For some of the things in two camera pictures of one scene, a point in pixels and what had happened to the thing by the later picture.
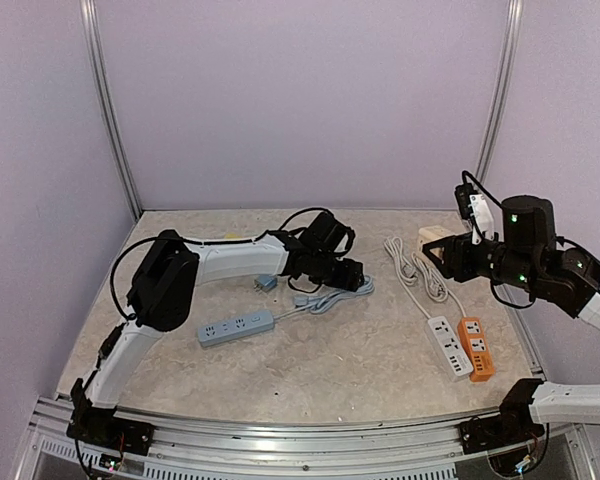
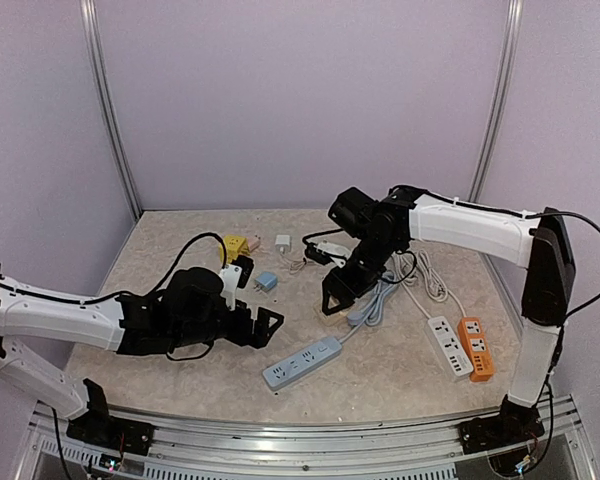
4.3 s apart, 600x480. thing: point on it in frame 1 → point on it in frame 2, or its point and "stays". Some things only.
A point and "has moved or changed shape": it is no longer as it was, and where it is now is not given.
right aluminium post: [513, 14] stays
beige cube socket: [431, 233] has moved or changed shape
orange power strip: [474, 341] stays
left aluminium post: [88, 28] stays
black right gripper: [456, 250] → [352, 276]
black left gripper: [350, 279] → [241, 335]
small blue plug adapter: [265, 282] stays
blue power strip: [236, 328] has moved or changed shape
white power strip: [448, 347] stays
